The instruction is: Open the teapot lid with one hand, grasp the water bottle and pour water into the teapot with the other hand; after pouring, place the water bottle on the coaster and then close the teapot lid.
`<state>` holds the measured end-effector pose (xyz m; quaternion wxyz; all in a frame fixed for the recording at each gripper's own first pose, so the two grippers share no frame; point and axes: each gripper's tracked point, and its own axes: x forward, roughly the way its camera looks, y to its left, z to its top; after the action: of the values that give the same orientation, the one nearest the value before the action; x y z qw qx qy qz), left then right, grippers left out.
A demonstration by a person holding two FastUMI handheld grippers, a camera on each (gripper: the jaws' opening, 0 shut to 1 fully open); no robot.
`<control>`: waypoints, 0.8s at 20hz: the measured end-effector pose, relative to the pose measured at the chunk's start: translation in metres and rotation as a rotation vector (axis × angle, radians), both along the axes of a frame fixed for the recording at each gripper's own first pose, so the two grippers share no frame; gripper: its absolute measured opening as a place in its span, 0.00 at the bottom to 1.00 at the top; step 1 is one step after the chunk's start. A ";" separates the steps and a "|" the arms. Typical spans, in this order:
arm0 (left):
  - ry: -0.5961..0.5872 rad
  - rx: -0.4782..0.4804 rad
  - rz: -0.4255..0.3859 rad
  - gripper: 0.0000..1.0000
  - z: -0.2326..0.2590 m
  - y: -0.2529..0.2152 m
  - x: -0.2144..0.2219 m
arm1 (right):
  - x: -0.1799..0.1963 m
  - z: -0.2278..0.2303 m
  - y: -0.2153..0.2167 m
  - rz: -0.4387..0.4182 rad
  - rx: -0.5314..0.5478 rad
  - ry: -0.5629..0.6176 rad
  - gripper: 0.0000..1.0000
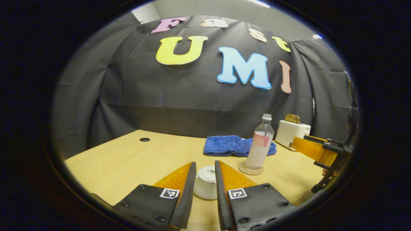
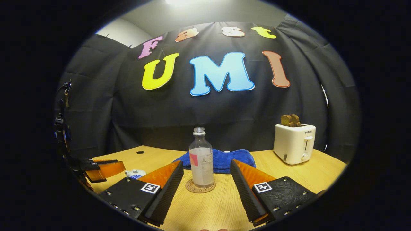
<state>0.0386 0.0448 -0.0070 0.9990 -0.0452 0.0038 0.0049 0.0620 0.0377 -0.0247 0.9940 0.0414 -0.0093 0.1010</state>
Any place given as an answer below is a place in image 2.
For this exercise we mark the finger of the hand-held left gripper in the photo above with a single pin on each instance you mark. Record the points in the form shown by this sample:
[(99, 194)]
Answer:
[(106, 170), (104, 161)]

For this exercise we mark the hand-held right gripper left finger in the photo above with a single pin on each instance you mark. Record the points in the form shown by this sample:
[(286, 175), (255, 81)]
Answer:
[(167, 192)]

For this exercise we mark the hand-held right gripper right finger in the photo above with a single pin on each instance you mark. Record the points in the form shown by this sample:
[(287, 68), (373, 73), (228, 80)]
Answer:
[(245, 192)]

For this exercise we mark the round wooden coaster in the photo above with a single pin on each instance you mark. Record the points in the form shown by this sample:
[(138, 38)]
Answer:
[(189, 187)]

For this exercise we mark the white teacup lid blue dots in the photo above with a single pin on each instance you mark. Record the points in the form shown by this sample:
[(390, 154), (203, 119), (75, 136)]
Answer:
[(137, 173)]

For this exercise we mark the clear plastic water bottle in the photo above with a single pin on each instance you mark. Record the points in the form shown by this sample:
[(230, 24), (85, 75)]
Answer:
[(201, 166)]

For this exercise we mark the blue towel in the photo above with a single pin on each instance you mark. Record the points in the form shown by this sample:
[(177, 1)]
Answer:
[(224, 160)]

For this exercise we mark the white toaster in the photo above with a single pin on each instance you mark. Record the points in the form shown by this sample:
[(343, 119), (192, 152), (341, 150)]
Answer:
[(292, 144)]

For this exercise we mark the black backdrop cloth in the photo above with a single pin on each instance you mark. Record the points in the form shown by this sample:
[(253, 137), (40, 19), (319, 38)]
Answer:
[(160, 115)]

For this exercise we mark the brown bread slice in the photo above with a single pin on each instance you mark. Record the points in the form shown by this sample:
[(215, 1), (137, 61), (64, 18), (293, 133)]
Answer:
[(286, 121), (297, 120)]

